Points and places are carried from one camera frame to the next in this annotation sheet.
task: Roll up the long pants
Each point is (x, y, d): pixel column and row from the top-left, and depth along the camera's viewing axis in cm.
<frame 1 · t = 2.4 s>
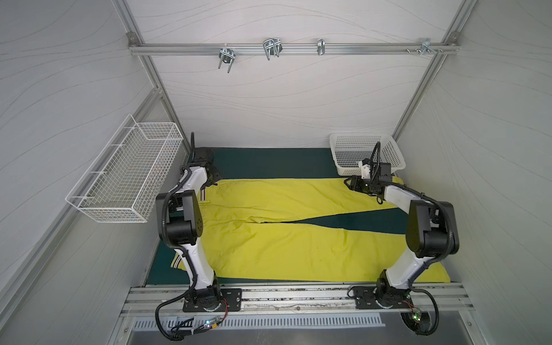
left hand: (212, 177, 98), fingers open
right hand: (351, 180, 97), fingers open
yellow long pants: (239, 247, 87), on the table
white plastic perforated basket: (348, 149, 113), point 8 cm above the table

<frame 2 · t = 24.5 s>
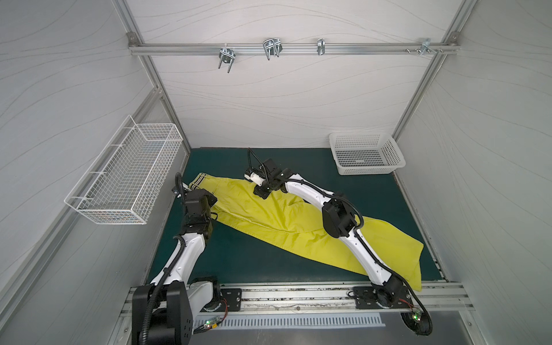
left hand: (203, 190, 84), fingers closed
right hand: (255, 188, 100), fingers closed
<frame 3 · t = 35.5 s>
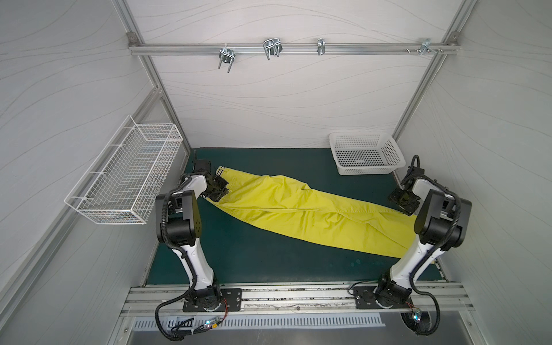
left hand: (230, 188, 98), fingers closed
right hand: (401, 203, 96), fingers open
yellow long pants: (322, 210, 96), point 3 cm above the table
the other named things where they were.

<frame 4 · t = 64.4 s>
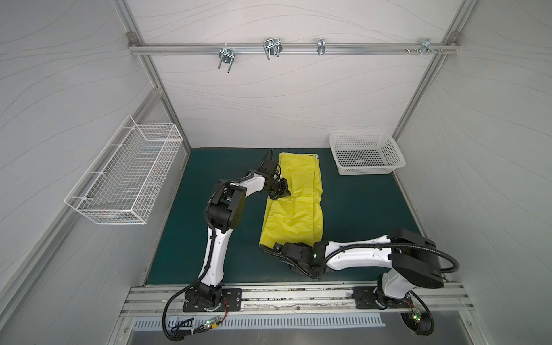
left hand: (293, 193, 101), fingers closed
right hand: (296, 253, 84), fingers open
yellow long pants: (298, 217, 93), point 3 cm above the table
the other named things where they were.

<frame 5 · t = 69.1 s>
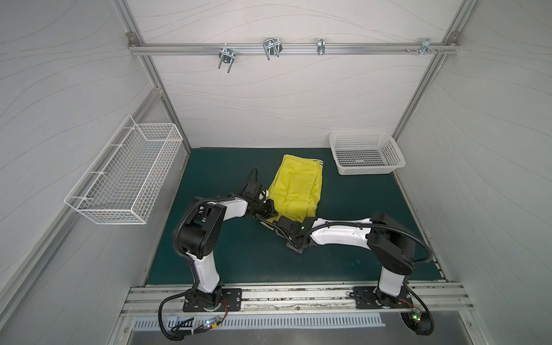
left hand: (278, 213, 94), fingers closed
right hand: (297, 232, 89), fingers open
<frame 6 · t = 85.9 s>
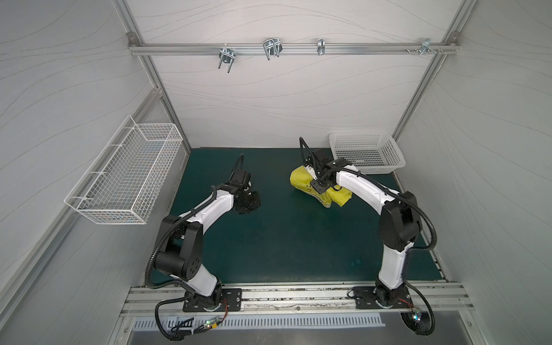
left hand: (260, 205, 90), fingers closed
right hand: (323, 179, 92), fingers open
yellow long pants: (301, 179, 97), point 11 cm above the table
the other named things where they were.

